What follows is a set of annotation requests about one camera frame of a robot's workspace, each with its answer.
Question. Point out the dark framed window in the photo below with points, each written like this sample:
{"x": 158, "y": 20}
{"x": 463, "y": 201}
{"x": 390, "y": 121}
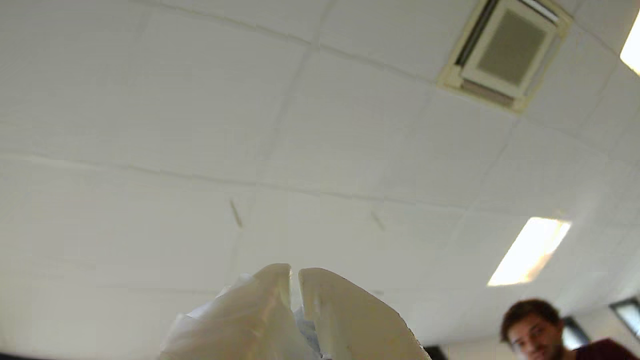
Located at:
{"x": 629, "y": 315}

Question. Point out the person in maroon shirt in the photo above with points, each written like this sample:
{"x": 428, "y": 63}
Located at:
{"x": 542, "y": 332}

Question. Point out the ceiling air conditioner vent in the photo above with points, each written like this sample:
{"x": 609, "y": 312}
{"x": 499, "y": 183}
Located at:
{"x": 505, "y": 52}

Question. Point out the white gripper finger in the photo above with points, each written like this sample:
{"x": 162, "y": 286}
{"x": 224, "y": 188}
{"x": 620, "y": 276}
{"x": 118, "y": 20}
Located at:
{"x": 245, "y": 320}
{"x": 350, "y": 320}

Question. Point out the rectangular ceiling light panel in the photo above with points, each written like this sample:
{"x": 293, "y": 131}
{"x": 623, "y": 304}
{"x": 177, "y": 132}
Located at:
{"x": 530, "y": 250}
{"x": 632, "y": 50}

